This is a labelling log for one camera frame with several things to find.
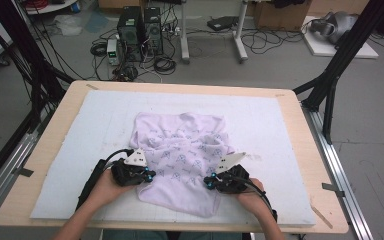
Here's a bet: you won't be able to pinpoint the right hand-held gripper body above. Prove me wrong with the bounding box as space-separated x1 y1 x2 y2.
214 152 251 195

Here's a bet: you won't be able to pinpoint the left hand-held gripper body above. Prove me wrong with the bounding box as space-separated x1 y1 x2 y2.
110 148 148 187

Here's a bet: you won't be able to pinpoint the lilac patterned towel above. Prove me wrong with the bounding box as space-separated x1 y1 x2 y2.
128 112 236 219

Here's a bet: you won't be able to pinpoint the person's left hand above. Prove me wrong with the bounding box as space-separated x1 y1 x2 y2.
91 169 138 208

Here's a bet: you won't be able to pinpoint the person's right hand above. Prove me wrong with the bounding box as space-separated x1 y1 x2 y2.
235 178 270 216

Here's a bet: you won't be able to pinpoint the person's teal trousers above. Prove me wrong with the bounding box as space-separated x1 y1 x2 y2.
102 229 244 240

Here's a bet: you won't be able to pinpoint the white foam mat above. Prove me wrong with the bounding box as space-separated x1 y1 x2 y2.
29 89 317 226

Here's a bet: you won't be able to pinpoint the grey tape piece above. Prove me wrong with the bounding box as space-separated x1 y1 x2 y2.
321 182 346 198

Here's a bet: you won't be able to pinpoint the dark tape piece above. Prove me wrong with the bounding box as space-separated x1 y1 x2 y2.
13 166 35 178

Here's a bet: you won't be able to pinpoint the white power supply unit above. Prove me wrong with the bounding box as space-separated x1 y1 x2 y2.
106 38 121 66

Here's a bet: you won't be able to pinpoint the large black computer tower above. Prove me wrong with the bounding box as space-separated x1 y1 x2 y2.
117 6 145 63

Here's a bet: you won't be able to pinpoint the slim black computer tower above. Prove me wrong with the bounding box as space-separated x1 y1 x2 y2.
143 7 165 56

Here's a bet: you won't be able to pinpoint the flat black device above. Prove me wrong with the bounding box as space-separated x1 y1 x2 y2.
207 15 240 32

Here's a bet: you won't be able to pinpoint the white floor board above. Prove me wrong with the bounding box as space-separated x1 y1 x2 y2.
301 15 380 60

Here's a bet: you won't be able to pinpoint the clear plastic sheet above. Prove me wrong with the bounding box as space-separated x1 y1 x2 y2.
53 14 83 36

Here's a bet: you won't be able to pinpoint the brown cardboard box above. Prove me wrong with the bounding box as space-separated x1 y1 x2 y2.
253 0 313 32

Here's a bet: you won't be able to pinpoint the round white table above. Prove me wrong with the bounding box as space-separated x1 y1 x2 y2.
24 0 80 15

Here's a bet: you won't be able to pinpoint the grey headset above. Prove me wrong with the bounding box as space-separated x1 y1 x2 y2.
309 11 358 45

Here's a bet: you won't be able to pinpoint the aluminium rail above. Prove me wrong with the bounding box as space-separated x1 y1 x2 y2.
0 131 40 228
301 103 375 240

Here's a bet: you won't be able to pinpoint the coiled black cable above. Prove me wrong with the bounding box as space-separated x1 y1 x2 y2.
153 56 177 75
89 41 109 57

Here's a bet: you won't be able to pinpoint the loose black floor cables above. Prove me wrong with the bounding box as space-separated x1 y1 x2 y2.
240 28 305 55

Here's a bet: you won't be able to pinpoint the white desk frame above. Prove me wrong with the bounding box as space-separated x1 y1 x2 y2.
179 0 250 65

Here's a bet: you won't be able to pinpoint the black metal frame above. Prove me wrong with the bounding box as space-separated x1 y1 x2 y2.
0 0 75 196
293 0 384 145

